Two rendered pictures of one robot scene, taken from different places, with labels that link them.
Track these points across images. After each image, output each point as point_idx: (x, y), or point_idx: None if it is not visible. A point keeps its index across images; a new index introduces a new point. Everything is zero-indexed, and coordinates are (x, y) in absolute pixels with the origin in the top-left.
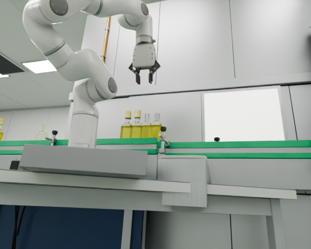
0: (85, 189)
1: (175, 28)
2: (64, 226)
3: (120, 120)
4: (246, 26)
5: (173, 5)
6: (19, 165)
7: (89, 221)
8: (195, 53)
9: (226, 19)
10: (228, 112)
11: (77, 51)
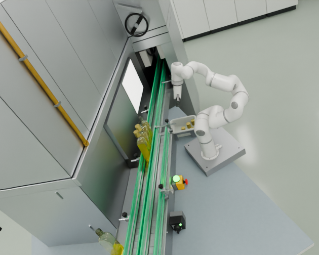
0: None
1: (73, 27)
2: None
3: (111, 147)
4: (98, 11)
5: None
6: (245, 153)
7: None
8: (97, 50)
9: (88, 5)
10: (131, 87)
11: (222, 110)
